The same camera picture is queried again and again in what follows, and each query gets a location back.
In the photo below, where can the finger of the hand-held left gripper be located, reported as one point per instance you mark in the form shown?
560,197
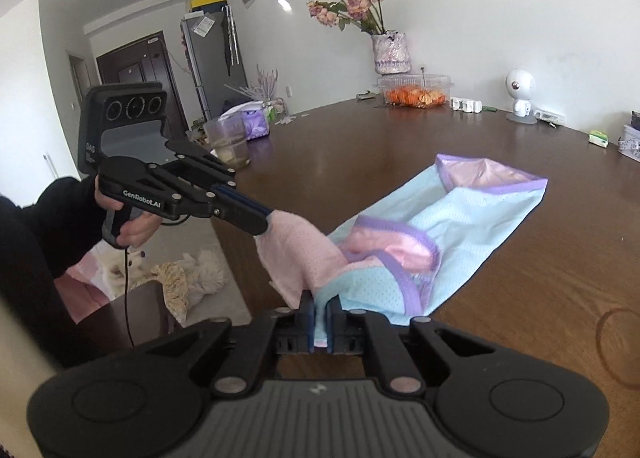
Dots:
200,157
235,215

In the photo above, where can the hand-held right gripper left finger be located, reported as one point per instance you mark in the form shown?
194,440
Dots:
310,318

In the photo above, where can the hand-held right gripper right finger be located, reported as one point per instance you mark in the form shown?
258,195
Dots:
330,323

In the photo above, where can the pink and blue mesh garment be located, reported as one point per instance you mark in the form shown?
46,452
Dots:
450,228

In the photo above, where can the person's left forearm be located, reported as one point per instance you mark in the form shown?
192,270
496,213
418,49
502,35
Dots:
45,248

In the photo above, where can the person's left hand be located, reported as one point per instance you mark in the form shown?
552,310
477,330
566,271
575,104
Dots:
140,230

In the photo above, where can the clear plastic cup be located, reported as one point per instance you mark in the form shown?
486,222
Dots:
227,142

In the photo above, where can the dark brown door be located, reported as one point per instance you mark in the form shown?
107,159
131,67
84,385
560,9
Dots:
145,82

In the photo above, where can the purple tissue pack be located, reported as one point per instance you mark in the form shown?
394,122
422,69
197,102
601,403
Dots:
255,125

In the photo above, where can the white fluffy dog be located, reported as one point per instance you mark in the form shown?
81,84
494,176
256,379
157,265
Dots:
205,273

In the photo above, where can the grey refrigerator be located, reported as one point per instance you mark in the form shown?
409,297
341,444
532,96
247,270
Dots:
212,62

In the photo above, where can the white dried branches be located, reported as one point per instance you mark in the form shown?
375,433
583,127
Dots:
265,82

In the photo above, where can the metal poles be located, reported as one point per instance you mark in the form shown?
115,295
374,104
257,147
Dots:
231,35

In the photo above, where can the dark wooden chair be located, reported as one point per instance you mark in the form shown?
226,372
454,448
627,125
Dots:
145,313

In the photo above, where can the yellow box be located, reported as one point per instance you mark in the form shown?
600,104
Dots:
207,2

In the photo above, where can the pink blanket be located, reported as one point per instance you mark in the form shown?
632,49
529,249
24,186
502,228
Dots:
82,288

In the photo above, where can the small metal tool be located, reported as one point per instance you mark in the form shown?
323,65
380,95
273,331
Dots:
365,95

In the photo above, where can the pile of tangerines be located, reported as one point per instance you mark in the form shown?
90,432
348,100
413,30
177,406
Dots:
410,96

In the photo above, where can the purple and white vase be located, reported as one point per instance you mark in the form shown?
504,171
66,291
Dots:
391,53

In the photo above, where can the clear plastic food container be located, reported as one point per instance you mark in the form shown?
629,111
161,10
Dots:
415,82

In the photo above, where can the thin metal stick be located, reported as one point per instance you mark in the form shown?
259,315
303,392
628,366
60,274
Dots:
423,75

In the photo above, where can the white plastic clip device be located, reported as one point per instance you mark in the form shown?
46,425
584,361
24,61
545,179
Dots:
465,105

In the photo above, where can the small clear box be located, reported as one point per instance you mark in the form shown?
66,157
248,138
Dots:
549,116

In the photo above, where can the green packet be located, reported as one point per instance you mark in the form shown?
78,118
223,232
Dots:
599,138

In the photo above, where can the printed tin box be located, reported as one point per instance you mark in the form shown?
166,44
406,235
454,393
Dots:
631,142

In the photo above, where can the black charger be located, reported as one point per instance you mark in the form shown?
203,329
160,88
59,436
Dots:
636,118

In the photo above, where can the white robot-shaped camera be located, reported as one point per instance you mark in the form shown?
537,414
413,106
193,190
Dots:
520,87

